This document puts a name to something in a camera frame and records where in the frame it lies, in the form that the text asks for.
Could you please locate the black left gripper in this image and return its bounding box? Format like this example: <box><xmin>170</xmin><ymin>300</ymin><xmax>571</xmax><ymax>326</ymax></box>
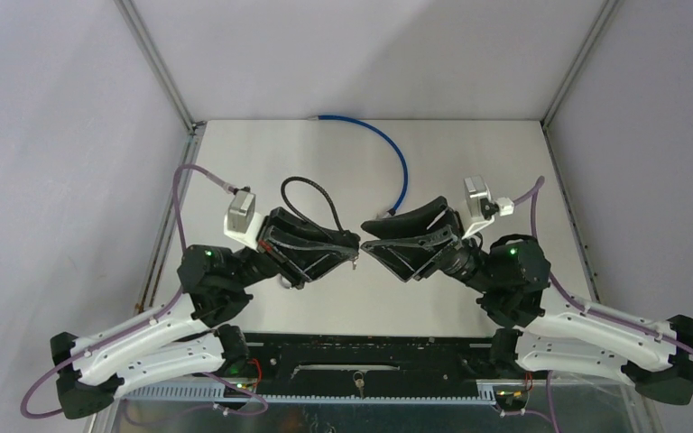
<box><xmin>229</xmin><ymin>207</ymin><xmax>359</xmax><ymax>290</ymax></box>

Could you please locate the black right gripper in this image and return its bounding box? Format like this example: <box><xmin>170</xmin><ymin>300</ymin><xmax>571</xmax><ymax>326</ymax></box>
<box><xmin>360</xmin><ymin>197</ymin><xmax>497</xmax><ymax>294</ymax></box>

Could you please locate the black cable lock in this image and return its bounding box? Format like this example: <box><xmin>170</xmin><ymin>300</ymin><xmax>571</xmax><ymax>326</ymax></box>
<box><xmin>279</xmin><ymin>175</ymin><xmax>346</xmax><ymax>235</ymax></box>

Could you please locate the padlock key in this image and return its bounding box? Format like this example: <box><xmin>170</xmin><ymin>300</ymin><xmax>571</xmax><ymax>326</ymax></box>
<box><xmin>353</xmin><ymin>371</ymin><xmax>365</xmax><ymax>399</ymax></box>

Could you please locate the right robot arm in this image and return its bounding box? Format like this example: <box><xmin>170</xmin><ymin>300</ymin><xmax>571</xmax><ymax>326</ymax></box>
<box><xmin>362</xmin><ymin>197</ymin><xmax>693</xmax><ymax>406</ymax></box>

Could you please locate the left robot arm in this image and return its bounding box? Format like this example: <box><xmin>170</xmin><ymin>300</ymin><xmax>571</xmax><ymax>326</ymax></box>
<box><xmin>50</xmin><ymin>207</ymin><xmax>360</xmax><ymax>419</ymax></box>

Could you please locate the blue cable lock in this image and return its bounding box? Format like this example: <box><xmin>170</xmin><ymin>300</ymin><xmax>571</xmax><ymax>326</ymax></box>
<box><xmin>308</xmin><ymin>115</ymin><xmax>411</xmax><ymax>219</ymax></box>

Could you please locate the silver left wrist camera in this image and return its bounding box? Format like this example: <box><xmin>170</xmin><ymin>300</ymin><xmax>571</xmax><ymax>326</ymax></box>
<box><xmin>223</xmin><ymin>189</ymin><xmax>264</xmax><ymax>250</ymax></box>

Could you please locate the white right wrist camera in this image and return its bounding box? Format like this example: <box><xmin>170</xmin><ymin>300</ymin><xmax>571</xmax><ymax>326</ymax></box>
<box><xmin>456</xmin><ymin>176</ymin><xmax>515</xmax><ymax>239</ymax></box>

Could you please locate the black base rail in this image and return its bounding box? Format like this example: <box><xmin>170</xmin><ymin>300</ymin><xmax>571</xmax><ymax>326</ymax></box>
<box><xmin>215</xmin><ymin>333</ymin><xmax>531</xmax><ymax>401</ymax></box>

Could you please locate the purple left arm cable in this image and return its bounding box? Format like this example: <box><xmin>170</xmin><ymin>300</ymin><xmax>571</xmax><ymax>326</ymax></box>
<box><xmin>19</xmin><ymin>164</ymin><xmax>270</xmax><ymax>419</ymax></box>

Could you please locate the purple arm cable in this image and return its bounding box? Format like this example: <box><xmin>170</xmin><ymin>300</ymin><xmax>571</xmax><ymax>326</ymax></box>
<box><xmin>19</xmin><ymin>164</ymin><xmax>270</xmax><ymax>419</ymax></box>
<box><xmin>513</xmin><ymin>175</ymin><xmax>693</xmax><ymax>433</ymax></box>

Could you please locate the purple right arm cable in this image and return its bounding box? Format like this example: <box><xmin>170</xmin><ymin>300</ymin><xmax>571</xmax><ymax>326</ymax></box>
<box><xmin>513</xmin><ymin>175</ymin><xmax>693</xmax><ymax>433</ymax></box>

